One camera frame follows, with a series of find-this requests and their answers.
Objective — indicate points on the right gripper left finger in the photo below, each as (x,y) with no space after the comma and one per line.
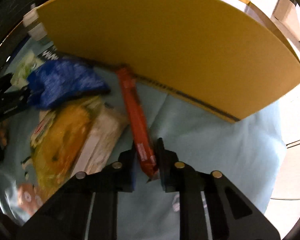
(85,207)

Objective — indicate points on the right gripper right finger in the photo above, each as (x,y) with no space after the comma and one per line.
(211,206)

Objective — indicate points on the blue snack bag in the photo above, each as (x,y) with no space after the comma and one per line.
(57,81)

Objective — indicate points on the long red snack bar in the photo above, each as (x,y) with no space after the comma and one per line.
(138,123)

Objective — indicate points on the green white snack packet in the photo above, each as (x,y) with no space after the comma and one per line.
(29,63)

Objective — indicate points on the light blue printed tablecloth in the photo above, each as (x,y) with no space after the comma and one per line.
(245,152)

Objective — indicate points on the yellow wrapped cake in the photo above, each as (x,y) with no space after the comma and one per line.
(79,136)

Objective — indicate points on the white lidded cup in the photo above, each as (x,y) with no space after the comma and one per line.
(34,26)

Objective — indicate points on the yellow cardboard box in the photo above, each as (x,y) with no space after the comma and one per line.
(225,56)

